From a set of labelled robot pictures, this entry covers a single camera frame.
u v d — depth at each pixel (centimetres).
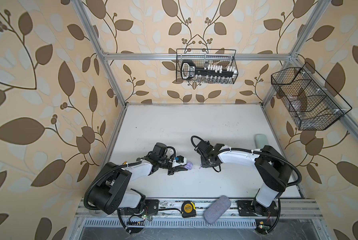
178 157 71
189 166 81
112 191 43
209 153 67
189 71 84
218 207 71
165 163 74
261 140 97
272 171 46
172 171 74
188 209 72
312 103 73
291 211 75
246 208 73
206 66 81
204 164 80
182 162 71
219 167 72
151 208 74
